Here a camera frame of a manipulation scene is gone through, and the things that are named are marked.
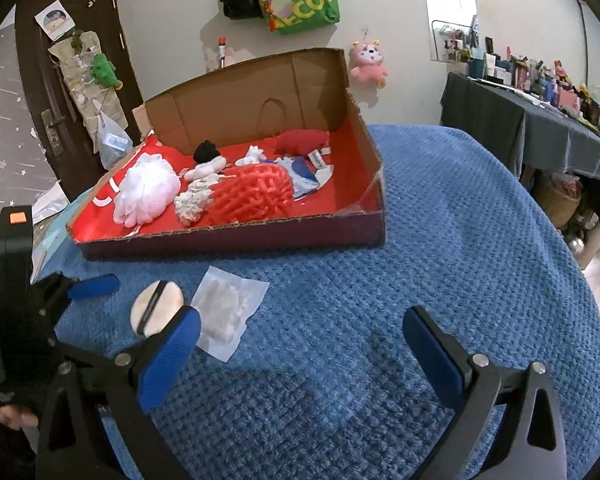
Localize blue knitted blanket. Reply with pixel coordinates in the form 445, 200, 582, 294
30, 125, 600, 480

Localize red knitted scrubber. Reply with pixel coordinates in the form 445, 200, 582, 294
207, 162, 297, 223

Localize blue and white packet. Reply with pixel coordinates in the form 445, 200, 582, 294
275, 149, 336, 200

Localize person's left hand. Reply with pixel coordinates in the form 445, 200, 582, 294
0, 387, 40, 432

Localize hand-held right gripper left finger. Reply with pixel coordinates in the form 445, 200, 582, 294
35, 305, 203, 480

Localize metal door handle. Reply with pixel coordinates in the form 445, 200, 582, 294
40, 109, 68, 157

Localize light teal bedsheet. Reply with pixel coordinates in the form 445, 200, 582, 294
30, 200, 88, 281

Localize beige hanging organizer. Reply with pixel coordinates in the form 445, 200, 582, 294
47, 30, 131, 131

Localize pink plush toy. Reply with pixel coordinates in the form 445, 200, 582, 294
348, 35, 388, 86

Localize table with cosmetics bottles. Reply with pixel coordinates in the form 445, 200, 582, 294
442, 25, 600, 143

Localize dark wooden door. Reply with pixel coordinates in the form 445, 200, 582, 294
14, 0, 146, 201

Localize round door sticker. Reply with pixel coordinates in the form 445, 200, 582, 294
35, 0, 76, 41

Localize table with dark cloth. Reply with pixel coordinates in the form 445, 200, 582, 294
440, 72, 600, 186

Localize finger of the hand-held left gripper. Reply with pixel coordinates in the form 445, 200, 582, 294
32, 272, 122, 307
45, 332, 120, 367

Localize red plush pouch with cord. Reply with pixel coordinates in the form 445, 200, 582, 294
262, 99, 328, 155

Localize white mesh bath pouf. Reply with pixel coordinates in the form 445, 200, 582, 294
112, 154, 182, 226

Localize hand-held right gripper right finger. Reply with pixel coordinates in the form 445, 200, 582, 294
402, 305, 568, 480

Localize clear hanging plastic bag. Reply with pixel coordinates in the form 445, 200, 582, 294
96, 112, 133, 170

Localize cardboard box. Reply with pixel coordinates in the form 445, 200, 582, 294
66, 48, 387, 262

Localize cream lace scrunchie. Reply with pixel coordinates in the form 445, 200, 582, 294
174, 180, 218, 222

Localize green plush toy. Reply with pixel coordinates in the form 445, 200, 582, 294
90, 52, 123, 91

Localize black fuzzy scrunchie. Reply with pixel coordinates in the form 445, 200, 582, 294
193, 140, 222, 163

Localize woven basket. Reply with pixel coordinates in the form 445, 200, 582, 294
532, 170, 583, 228

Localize beige powder puff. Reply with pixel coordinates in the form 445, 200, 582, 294
130, 280, 186, 337

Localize white tissue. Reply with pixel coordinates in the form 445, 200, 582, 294
235, 145, 267, 167

